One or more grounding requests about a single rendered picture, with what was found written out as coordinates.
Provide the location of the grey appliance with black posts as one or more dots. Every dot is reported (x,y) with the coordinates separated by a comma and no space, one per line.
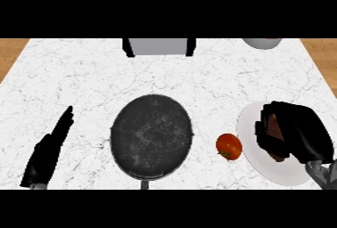
(160,46)

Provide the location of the dark grey frying pan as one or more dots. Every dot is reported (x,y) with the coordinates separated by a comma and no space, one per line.
(151,137)

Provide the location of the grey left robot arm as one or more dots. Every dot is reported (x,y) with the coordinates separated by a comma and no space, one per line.
(39,186)

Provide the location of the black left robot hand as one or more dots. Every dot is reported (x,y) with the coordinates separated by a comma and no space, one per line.
(45,154)

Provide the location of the grey round bowl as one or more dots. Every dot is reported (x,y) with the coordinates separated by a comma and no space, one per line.
(262,43)

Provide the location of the brown sweet potato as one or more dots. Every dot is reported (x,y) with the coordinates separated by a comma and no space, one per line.
(277,130)

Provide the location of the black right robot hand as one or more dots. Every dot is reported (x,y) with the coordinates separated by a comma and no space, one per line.
(303,133)

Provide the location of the white plate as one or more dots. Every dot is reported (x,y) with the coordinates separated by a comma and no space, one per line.
(259,154)

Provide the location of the red tomato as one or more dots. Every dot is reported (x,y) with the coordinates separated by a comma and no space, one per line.
(229,146)

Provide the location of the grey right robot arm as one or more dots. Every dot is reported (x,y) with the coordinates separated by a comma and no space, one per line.
(324,175)

